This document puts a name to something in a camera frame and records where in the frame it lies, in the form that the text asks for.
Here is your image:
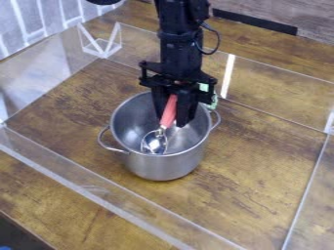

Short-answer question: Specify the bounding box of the green bitter gourd toy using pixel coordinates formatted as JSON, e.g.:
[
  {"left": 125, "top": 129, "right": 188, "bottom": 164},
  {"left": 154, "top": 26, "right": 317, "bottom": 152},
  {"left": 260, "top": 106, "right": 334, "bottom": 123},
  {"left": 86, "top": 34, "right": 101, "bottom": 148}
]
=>
[{"left": 206, "top": 91, "right": 218, "bottom": 110}]

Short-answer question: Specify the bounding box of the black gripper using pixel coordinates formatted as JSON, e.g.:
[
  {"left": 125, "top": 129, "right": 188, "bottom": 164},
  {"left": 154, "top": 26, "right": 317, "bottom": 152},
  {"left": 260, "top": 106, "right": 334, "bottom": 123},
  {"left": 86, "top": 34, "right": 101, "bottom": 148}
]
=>
[{"left": 140, "top": 61, "right": 218, "bottom": 128}]

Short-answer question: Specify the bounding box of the stainless steel pot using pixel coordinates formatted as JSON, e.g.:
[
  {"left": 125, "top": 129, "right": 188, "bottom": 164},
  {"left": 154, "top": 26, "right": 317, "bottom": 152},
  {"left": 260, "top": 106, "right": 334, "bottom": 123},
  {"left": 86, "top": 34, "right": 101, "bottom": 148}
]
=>
[{"left": 97, "top": 92, "right": 222, "bottom": 181}]

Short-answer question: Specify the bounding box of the pink handled metal spoon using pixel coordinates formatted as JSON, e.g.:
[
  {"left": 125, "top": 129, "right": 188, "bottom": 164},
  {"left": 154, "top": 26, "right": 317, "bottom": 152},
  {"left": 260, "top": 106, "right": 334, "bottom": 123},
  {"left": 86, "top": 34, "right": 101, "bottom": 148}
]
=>
[{"left": 141, "top": 95, "right": 178, "bottom": 154}]

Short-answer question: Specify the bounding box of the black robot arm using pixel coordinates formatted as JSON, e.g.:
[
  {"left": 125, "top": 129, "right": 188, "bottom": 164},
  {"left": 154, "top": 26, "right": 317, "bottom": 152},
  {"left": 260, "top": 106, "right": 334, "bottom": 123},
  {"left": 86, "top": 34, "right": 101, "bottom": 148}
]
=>
[{"left": 140, "top": 0, "right": 218, "bottom": 127}]

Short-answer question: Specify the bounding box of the clear acrylic enclosure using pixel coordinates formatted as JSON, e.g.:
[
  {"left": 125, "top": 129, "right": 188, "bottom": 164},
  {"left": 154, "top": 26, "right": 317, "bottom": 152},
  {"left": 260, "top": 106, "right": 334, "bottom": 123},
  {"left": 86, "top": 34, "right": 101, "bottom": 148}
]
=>
[{"left": 0, "top": 23, "right": 334, "bottom": 250}]

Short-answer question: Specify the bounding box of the black wall strip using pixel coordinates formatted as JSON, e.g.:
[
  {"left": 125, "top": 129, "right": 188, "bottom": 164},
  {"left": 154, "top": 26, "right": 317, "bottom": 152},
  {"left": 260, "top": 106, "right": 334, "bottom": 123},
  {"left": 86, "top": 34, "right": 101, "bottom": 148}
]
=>
[{"left": 213, "top": 8, "right": 299, "bottom": 36}]

